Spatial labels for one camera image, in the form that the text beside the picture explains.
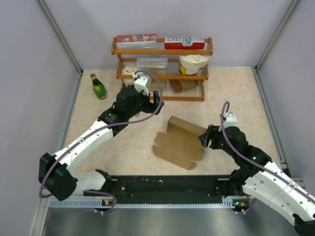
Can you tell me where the wooden three-tier shelf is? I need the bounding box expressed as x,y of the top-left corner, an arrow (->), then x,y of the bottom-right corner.
111,37 -> 213,101

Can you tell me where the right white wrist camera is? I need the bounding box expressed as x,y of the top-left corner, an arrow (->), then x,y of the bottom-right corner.
221,112 -> 237,128

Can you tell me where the tan cardboard block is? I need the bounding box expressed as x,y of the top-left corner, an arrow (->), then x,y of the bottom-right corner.
148,79 -> 166,91

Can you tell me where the brown brick package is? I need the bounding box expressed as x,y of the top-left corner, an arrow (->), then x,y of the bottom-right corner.
169,79 -> 199,93

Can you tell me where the red white carton box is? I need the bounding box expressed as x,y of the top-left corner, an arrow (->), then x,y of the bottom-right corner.
164,36 -> 205,50

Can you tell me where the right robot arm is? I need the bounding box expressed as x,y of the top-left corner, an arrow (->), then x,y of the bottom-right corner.
199,125 -> 315,236

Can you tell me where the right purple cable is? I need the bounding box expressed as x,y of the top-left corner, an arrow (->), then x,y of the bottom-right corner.
220,101 -> 315,213

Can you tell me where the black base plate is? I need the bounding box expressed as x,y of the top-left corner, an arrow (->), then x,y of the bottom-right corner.
83,175 -> 260,204

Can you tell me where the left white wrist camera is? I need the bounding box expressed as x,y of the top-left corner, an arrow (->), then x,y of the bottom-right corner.
133,75 -> 152,96

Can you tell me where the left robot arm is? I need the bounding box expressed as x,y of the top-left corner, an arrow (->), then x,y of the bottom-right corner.
38,86 -> 164,201

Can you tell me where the large white paper bag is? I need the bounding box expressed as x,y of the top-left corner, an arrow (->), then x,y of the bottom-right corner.
178,55 -> 211,75

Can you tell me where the grey slotted cable duct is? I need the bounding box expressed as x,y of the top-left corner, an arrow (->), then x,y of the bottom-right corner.
49,198 -> 249,209

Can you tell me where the brown cardboard box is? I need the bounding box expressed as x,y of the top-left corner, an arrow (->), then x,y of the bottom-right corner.
152,116 -> 206,170

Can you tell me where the red silver foil box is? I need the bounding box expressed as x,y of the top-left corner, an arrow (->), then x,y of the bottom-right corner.
116,33 -> 157,49

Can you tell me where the green glass bottle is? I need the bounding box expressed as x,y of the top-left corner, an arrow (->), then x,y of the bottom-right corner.
90,73 -> 107,99

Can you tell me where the clear plastic container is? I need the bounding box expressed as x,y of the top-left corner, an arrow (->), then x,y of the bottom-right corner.
136,58 -> 168,69

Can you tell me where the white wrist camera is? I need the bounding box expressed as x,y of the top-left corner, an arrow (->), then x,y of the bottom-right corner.
133,75 -> 152,96
221,112 -> 237,128

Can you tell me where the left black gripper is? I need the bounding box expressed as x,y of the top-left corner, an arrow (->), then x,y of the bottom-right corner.
126,88 -> 163,118

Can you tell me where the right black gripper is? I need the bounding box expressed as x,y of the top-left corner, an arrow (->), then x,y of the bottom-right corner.
198,124 -> 238,159

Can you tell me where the small white flour bag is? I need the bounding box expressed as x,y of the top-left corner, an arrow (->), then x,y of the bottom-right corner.
122,63 -> 139,87

